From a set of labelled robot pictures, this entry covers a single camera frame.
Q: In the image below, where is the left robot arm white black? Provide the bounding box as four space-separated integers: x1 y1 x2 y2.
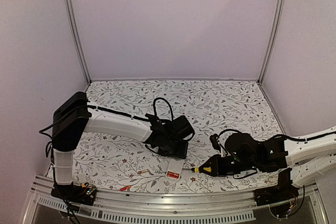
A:
39 91 195 200

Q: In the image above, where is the aluminium frame post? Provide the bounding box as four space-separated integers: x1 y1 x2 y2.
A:
64 0 92 85
258 0 285 85

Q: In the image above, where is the floral patterned table mat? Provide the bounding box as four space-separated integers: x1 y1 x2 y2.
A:
72 80 280 184

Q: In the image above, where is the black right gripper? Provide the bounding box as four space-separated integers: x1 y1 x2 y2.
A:
199 155 258 178

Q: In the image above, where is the gold black battery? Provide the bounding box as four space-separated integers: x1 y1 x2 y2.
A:
138 169 149 175

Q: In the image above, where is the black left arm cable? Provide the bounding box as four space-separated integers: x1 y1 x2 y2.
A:
152 97 174 124

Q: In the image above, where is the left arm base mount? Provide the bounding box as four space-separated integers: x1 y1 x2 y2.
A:
51 183 97 206

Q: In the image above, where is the front aluminium rail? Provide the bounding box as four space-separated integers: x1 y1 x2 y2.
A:
22 174 334 223

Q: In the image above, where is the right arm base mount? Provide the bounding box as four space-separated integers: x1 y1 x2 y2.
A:
253 186 299 206

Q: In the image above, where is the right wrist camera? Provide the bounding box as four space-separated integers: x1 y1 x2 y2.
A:
209 133 223 152

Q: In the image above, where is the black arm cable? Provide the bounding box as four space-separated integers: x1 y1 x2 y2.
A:
152 97 174 124
217 129 244 143

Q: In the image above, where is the right aluminium frame post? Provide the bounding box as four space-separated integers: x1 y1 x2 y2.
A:
258 0 285 85

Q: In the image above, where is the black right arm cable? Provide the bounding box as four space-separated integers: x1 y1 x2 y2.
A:
217 129 244 143

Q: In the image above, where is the left aluminium frame post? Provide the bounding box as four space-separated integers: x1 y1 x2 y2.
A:
64 0 92 85

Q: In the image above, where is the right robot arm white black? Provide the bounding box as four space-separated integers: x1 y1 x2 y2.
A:
193 127 335 201

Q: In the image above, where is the red gold battery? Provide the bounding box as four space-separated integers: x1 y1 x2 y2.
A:
120 185 131 191

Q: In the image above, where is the white remote with green logo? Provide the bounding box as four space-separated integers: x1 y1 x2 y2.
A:
165 158 184 180

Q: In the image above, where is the yellow handled screwdriver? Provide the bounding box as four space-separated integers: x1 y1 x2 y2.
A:
182 167 212 173

